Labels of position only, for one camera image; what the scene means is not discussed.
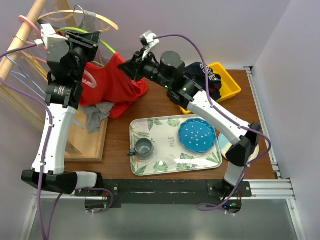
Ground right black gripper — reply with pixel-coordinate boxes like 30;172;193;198
118;47;172;90

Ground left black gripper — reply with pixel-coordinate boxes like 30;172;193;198
63;30;101;82

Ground green hanger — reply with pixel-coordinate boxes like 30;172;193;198
58;5;117;67

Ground red tank top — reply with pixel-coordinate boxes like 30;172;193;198
80;53;149;119

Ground yellow plastic hanger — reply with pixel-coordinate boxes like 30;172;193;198
21;51;48;81

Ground dark navy maroon garment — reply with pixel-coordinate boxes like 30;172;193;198
184;62;222;101

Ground pink plastic hanger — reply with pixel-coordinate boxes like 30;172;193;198
18;15;97;88

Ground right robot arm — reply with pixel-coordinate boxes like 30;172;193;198
118;50;262;197

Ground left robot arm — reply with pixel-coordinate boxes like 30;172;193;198
21;31;104;196

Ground beige wooden hanger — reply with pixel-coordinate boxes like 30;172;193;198
38;10;119;33

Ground grey tank top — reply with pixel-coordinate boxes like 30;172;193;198
78;10;115;134

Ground wooden clothes rack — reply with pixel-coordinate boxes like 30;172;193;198
0;0;108;162

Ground grey mug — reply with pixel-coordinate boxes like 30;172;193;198
127;138;154;160

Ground blue dotted plate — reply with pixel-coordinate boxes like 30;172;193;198
178;118;217;154

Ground leaf pattern serving tray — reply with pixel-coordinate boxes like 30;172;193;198
129;114;223;177

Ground yellow plastic bin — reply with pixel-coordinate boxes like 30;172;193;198
178;61;242;115

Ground cream and blue plate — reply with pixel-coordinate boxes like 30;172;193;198
217;133;260;162

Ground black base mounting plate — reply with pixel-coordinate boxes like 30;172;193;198
74;178;252;210

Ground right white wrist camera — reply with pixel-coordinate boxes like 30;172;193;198
139;30;160;61

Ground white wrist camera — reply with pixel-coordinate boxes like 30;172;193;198
34;23;68;49
139;30;160;61

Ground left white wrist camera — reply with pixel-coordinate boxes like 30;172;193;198
34;23;68;49

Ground aluminium frame rail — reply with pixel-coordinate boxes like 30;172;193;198
19;66;308;240

